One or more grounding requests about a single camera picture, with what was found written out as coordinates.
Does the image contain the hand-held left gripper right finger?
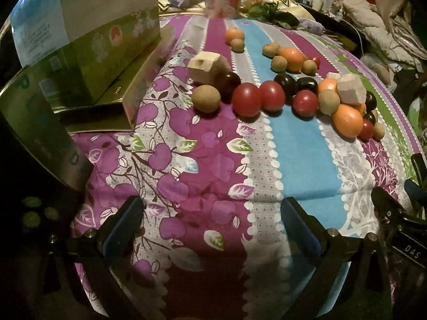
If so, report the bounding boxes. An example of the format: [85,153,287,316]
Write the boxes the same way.
[280,197,394,320]

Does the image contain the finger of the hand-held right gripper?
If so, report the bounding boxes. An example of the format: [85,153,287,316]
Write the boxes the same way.
[404,153,427,207]
[371,187,427,230]

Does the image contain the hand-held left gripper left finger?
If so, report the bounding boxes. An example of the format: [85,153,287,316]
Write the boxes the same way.
[43,195,145,320]

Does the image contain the large orange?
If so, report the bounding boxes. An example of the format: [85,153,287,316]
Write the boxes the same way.
[332,104,364,138]

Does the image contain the green cloth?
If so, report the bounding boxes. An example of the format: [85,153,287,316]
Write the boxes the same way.
[409,103,427,134]

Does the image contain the purple striped printed blanket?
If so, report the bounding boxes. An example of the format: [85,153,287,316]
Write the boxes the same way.
[67,13,424,320]

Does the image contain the dark green carton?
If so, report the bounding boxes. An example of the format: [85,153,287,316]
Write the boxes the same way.
[0,67,96,190]

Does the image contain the flat cardboard box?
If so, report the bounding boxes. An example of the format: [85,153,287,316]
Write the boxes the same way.
[50,27,177,132]

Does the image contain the pile of clothes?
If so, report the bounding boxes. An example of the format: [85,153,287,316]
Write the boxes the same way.
[327,0,427,84]

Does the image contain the green and white carton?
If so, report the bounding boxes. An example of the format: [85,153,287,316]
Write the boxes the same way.
[10,0,162,105]

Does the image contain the green leafy vegetables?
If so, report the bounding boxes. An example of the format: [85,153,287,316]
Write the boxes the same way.
[247,2,301,29]

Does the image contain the white cable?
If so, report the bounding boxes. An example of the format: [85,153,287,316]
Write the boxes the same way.
[343,18,366,57]

